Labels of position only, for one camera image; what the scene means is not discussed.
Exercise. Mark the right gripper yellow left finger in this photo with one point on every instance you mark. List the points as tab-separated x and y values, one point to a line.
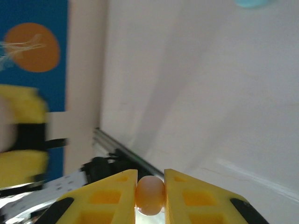
105	200

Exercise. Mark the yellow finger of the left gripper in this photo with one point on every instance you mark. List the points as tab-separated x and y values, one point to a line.
28	105
23	165

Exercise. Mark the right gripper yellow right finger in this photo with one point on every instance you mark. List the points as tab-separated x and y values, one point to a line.
198	205

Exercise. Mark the pink earbud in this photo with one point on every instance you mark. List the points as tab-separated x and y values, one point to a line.
150	194

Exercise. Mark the blue earbud charging case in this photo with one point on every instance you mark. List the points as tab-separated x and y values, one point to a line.
253	2

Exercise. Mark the blue poster with orange circle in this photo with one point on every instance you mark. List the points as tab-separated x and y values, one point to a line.
35	77

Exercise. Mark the aluminium mounting beam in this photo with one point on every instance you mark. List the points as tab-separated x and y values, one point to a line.
130	154

